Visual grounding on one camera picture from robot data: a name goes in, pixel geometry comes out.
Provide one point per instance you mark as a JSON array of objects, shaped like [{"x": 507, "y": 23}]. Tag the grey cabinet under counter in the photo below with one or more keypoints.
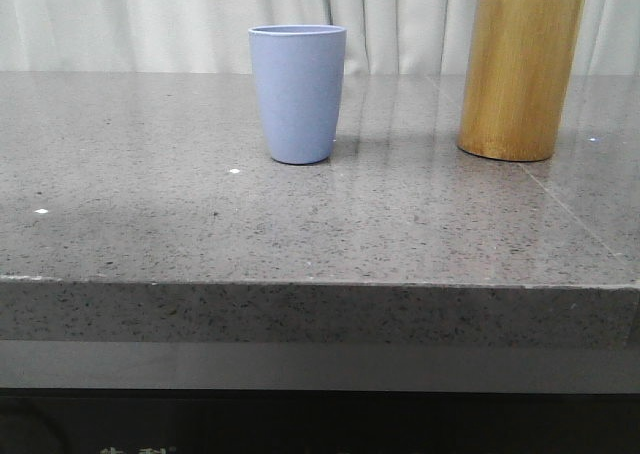
[{"x": 105, "y": 397}]

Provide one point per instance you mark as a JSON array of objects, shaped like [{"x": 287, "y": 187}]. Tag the blue plastic cup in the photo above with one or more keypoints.
[{"x": 298, "y": 72}]

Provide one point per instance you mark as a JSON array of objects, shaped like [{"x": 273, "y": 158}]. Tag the bamboo cylindrical holder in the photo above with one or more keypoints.
[{"x": 519, "y": 67}]

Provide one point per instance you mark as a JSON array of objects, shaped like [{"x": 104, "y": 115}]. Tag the white curtain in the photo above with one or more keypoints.
[{"x": 421, "y": 37}]

